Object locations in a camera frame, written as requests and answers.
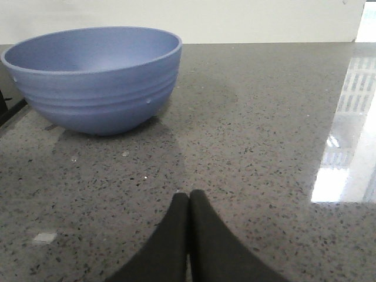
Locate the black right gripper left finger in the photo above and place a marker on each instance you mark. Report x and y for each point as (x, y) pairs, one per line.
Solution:
(164, 255)

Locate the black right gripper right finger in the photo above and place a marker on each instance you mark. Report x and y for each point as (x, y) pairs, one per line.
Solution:
(216, 254)

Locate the blue plastic bowl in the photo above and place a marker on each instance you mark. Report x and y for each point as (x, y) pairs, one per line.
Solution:
(99, 80)

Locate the black glass gas stove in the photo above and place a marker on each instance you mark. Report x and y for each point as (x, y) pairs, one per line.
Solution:
(11, 104)

